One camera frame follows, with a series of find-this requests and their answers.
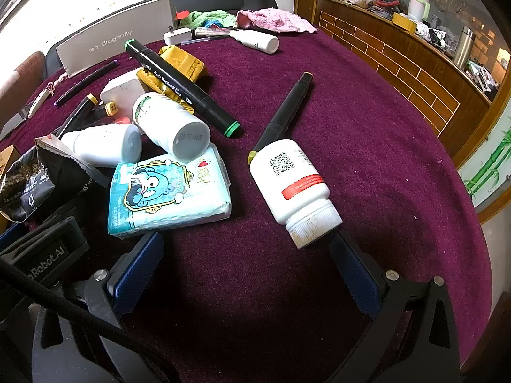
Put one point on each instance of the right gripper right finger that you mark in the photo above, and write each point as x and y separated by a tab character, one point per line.
412	336

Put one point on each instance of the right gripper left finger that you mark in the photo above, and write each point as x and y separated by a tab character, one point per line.
64	351

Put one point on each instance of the blue cartoon tissue pack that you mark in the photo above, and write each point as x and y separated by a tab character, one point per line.
162	193

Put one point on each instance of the black snack bag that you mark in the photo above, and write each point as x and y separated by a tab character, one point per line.
49	174

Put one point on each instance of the white small bottle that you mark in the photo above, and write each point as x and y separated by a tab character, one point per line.
105	145

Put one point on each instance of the white bottle green label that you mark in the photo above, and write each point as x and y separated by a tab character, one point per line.
171	127

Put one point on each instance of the black marker cream caps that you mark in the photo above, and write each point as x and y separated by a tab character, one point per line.
89	111

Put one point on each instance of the white bottle red label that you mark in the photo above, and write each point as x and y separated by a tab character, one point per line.
295	192

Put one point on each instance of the white power adapter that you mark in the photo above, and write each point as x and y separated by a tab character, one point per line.
123	91

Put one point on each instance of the black marker yellow caps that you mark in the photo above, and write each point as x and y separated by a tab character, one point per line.
284	115

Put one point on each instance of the black marker green caps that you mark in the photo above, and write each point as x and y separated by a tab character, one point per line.
186	89

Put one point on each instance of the black smartphone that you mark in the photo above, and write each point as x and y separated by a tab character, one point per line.
14	122

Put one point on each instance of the maroon chair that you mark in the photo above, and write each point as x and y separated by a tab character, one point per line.
18	85

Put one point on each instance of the white car key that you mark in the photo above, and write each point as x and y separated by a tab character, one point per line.
48	91

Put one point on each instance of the black marker purple cap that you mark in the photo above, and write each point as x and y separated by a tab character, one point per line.
85	82

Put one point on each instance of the small white charger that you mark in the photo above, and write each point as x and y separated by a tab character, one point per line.
177	36

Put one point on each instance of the grey shoe box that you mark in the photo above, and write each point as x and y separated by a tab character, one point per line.
145	22

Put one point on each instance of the wooden counter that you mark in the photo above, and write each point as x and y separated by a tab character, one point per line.
450	102

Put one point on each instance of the green cloth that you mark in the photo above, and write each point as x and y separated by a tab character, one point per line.
198	19

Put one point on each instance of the white tube bottle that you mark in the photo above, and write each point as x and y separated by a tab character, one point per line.
263	42

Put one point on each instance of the pink cloth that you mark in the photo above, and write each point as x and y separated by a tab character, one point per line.
274	20

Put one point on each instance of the black sofa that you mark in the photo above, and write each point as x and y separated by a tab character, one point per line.
53	64

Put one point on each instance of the steel thermos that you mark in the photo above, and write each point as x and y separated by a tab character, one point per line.
464	47

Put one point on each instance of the white green tumbler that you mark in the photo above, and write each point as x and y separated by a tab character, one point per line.
419	10

